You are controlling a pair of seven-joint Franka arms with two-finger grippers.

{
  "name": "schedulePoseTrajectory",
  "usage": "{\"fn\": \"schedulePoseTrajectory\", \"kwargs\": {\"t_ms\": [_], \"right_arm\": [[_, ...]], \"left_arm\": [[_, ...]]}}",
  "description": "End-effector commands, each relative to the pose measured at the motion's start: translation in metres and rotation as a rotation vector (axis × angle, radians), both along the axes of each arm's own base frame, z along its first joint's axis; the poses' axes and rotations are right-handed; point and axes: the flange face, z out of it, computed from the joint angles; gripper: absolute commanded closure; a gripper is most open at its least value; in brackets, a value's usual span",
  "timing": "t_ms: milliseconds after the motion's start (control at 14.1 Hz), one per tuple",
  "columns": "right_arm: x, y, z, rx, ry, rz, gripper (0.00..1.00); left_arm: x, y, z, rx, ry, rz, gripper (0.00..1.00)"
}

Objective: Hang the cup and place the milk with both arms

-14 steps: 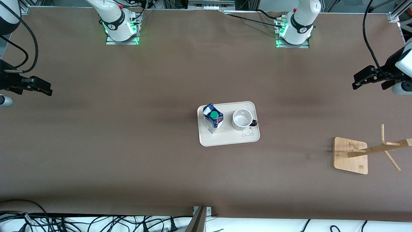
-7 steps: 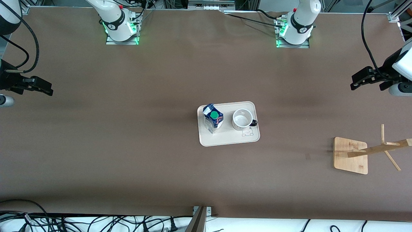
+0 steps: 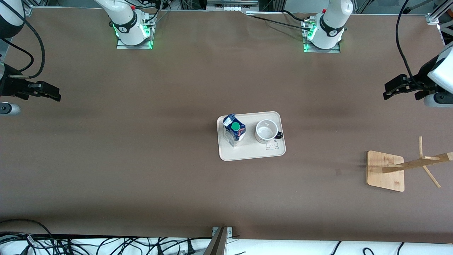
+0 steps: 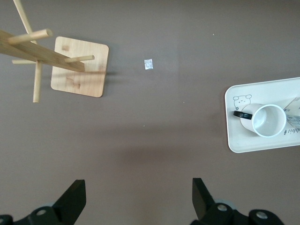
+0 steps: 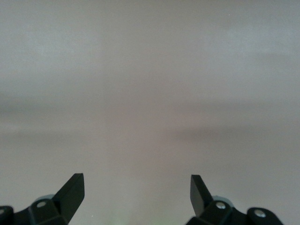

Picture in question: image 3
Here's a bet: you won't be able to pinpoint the white smiley mug black handle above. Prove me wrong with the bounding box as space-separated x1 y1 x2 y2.
255 119 284 144

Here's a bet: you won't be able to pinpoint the blue milk carton green cap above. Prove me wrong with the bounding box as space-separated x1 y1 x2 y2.
223 113 247 148

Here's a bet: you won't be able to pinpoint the bamboo cup rack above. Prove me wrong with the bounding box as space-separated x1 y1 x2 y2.
366 136 453 193

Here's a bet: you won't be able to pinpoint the cream rabbit print tray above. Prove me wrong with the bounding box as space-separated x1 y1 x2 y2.
217 111 286 162

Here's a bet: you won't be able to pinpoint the white power strip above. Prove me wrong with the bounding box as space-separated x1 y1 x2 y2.
206 0 259 12

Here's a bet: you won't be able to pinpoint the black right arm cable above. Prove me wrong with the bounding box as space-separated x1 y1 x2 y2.
0 12 46 79

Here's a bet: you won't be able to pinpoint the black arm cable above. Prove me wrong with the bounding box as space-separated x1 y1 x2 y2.
395 0 427 90
0 12 46 79

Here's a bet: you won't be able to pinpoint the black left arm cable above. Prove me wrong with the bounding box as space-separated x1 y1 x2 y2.
395 0 427 90

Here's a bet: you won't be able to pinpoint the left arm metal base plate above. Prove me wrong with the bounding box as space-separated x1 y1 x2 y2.
303 17 341 54

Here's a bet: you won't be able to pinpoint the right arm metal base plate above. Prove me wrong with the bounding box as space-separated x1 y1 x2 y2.
116 11 154 50

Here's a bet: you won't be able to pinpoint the black cable across table edge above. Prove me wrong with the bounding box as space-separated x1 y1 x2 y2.
244 10 316 32

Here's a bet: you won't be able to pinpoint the tangled black floor cables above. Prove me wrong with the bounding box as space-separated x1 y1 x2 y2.
0 219 213 255

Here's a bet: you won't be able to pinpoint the aluminium bracket post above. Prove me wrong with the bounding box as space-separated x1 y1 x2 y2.
203 226 234 255

